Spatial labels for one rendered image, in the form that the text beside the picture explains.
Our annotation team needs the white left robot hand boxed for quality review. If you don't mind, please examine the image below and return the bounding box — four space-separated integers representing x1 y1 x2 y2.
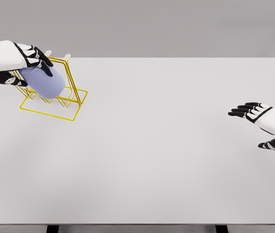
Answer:
0 40 54 87

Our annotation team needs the lavender cup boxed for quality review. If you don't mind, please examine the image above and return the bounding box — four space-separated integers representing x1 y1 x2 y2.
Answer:
19 66 66 100

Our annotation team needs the yellow wire cup holder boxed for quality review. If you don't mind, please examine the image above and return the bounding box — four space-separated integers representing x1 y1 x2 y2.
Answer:
13 50 89 121

